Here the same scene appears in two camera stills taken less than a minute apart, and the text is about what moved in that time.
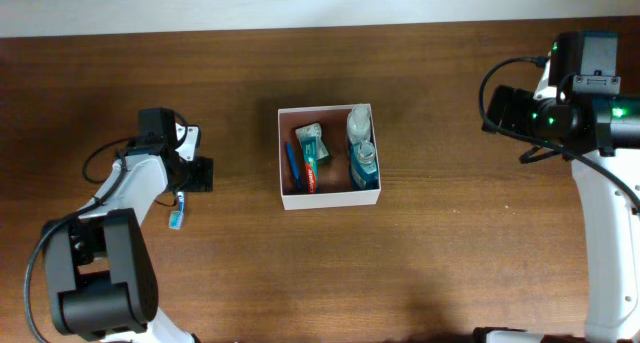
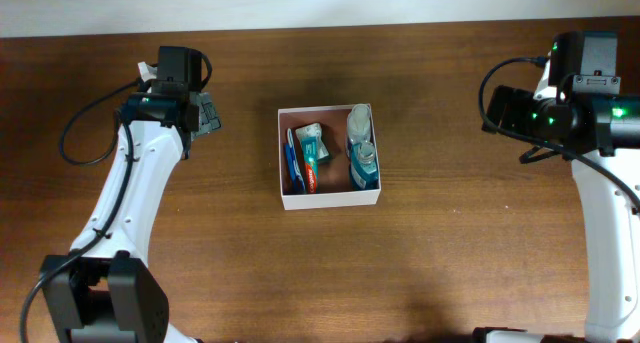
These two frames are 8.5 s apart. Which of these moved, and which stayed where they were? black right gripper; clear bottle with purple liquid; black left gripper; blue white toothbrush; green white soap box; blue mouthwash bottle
Moved: black left gripper; blue white toothbrush
Stayed: black right gripper; blue mouthwash bottle; green white soap box; clear bottle with purple liquid
